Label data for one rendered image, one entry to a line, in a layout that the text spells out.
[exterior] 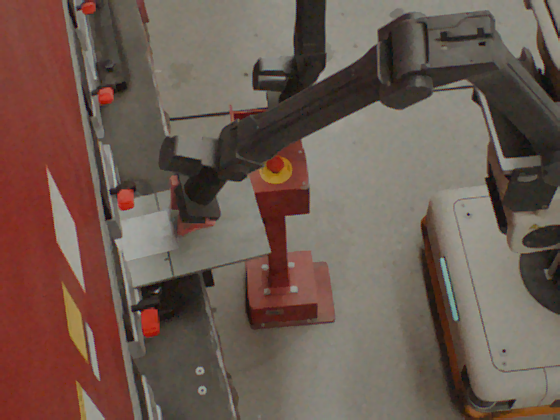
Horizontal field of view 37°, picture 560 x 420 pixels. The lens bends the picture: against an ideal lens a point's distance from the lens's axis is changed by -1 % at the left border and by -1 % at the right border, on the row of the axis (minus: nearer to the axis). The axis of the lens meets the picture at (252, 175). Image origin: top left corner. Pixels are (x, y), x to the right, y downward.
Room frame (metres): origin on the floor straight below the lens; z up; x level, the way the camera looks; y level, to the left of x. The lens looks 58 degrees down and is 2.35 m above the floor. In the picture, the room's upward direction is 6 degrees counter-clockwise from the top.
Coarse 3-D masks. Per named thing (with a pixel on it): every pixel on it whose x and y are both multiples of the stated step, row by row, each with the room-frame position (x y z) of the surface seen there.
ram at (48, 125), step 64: (0, 0) 0.54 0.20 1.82; (0, 64) 0.45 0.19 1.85; (64, 64) 0.75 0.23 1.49; (0, 128) 0.37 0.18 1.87; (64, 128) 0.58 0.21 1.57; (0, 192) 0.30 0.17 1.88; (64, 192) 0.46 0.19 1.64; (0, 256) 0.25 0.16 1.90; (0, 320) 0.20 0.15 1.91; (64, 320) 0.28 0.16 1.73; (0, 384) 0.16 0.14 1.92; (64, 384) 0.21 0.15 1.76
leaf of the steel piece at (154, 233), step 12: (144, 216) 0.79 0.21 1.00; (156, 216) 0.79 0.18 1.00; (168, 216) 0.78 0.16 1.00; (132, 228) 0.77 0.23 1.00; (144, 228) 0.76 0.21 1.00; (156, 228) 0.76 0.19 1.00; (168, 228) 0.76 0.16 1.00; (132, 240) 0.74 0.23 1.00; (144, 240) 0.74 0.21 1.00; (156, 240) 0.74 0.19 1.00; (168, 240) 0.73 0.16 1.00; (132, 252) 0.72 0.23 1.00; (144, 252) 0.72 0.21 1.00; (156, 252) 0.71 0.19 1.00
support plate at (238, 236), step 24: (168, 192) 0.84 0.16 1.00; (240, 192) 0.82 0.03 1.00; (120, 216) 0.80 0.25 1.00; (240, 216) 0.77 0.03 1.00; (192, 240) 0.73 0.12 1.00; (216, 240) 0.72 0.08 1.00; (240, 240) 0.72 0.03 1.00; (264, 240) 0.71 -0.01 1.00; (144, 264) 0.69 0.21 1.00; (168, 264) 0.69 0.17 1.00; (192, 264) 0.68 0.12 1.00; (216, 264) 0.68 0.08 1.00
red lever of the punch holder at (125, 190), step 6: (120, 186) 0.69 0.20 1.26; (126, 186) 0.69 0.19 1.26; (132, 186) 0.69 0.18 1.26; (114, 192) 0.69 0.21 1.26; (120, 192) 0.67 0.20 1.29; (126, 192) 0.66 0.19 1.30; (132, 192) 0.67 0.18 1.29; (120, 198) 0.64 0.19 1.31; (126, 198) 0.64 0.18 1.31; (132, 198) 0.64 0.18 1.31; (120, 204) 0.63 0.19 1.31; (126, 204) 0.63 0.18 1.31; (132, 204) 0.63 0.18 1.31
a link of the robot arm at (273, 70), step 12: (264, 60) 1.11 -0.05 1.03; (276, 60) 1.11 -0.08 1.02; (288, 60) 1.11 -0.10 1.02; (252, 72) 1.12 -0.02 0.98; (264, 72) 1.08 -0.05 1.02; (276, 72) 1.08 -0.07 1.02; (288, 72) 1.08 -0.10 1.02; (312, 72) 1.05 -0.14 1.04; (252, 84) 1.10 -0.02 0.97; (264, 84) 1.07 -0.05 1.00; (276, 84) 1.07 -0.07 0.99
